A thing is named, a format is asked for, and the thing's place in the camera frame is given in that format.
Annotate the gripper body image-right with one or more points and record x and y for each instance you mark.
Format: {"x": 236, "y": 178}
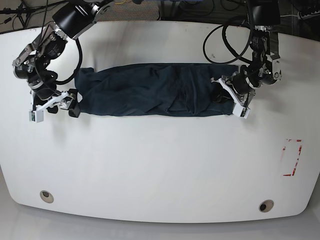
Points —
{"x": 238, "y": 86}

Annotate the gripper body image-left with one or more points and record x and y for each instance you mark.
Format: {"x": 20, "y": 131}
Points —
{"x": 63, "y": 101}

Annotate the dark teal T-shirt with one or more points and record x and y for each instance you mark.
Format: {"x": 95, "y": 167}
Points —
{"x": 146, "y": 89}

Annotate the red tape rectangle marking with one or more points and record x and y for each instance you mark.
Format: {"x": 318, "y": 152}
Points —
{"x": 290, "y": 156}

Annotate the black tripod stand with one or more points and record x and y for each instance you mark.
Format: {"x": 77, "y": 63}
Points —
{"x": 24, "y": 12}

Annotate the white power strip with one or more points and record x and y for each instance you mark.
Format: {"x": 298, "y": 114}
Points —
{"x": 308, "y": 13}

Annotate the wrist camera board image-left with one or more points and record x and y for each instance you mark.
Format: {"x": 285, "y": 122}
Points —
{"x": 36, "y": 116}

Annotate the wrist camera board image-right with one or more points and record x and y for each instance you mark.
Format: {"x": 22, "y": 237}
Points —
{"x": 241, "y": 111}

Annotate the left table cable grommet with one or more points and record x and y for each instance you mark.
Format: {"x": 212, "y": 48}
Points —
{"x": 46, "y": 196}

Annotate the table cable grommet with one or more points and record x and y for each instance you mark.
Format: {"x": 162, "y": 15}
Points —
{"x": 46, "y": 196}
{"x": 266, "y": 206}

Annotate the right table cable grommet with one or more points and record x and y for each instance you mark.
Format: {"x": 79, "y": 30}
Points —
{"x": 266, "y": 206}

